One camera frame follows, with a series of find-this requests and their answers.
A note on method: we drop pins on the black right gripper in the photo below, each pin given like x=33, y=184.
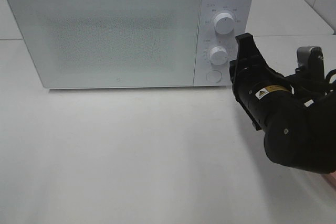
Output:
x=250, y=73

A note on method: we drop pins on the round white door button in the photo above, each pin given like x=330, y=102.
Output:
x=214, y=76

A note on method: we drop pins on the pink round plate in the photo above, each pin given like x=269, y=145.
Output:
x=331, y=179

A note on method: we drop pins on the white microwave door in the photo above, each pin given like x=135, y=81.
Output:
x=110, y=43

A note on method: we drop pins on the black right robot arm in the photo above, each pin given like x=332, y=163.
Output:
x=296, y=112

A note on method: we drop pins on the lower white microwave knob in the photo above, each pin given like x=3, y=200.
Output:
x=218, y=55

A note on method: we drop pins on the white microwave knob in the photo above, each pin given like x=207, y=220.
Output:
x=223, y=23
x=218, y=55

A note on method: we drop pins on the upper white microwave knob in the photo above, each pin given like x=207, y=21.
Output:
x=223, y=23

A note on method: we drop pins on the white microwave oven body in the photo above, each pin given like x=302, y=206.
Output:
x=236, y=1

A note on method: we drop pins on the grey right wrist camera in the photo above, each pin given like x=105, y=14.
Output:
x=310, y=61

